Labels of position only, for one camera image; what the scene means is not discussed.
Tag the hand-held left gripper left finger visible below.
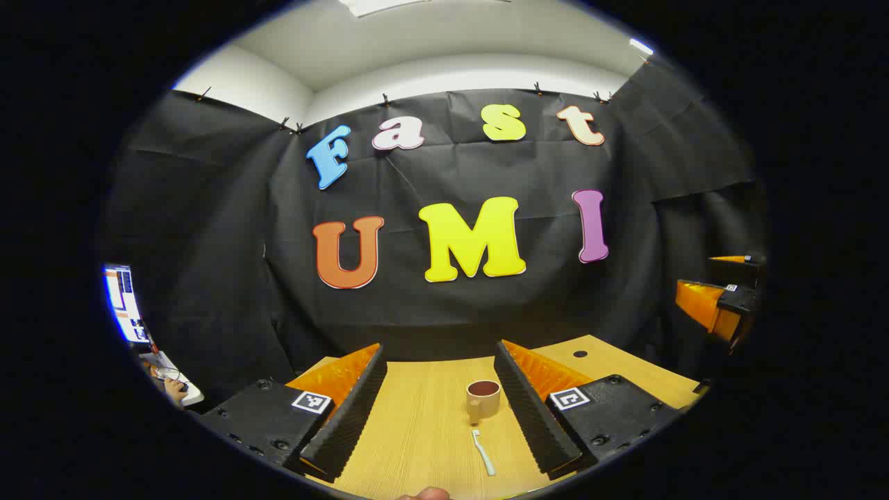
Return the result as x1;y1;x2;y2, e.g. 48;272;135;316
197;342;388;485

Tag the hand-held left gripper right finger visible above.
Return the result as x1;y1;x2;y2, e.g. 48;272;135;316
494;340;685;477

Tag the beige cup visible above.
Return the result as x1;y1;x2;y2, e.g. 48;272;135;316
465;380;502;426

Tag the pale green toothbrush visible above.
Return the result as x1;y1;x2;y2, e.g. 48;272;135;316
472;429;497;477

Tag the wooden desktop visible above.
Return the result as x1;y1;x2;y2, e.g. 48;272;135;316
285;335;709;500

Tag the black backdrop cloth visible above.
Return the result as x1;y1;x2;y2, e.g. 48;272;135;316
101;59;768;410

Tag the computer monitor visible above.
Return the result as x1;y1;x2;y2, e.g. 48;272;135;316
104;264;152;344

